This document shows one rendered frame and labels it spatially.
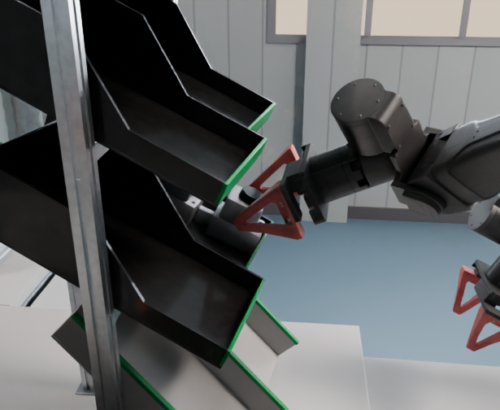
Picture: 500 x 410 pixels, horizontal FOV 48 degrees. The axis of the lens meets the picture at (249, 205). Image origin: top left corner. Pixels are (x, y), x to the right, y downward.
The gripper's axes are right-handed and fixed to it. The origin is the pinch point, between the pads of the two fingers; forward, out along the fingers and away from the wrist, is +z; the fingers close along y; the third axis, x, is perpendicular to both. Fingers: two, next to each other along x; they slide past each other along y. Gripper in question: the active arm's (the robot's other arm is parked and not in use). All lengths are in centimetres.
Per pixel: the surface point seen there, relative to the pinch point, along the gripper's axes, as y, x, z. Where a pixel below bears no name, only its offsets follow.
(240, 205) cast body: 2.2, -1.2, 0.3
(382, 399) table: -11.8, 44.7, -1.2
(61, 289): -50, 23, 76
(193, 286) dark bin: 14.0, 1.3, 4.4
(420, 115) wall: -276, 85, -19
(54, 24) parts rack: 23.4, -26.2, -1.8
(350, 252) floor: -222, 130, 41
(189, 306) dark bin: 17.1, 1.7, 4.1
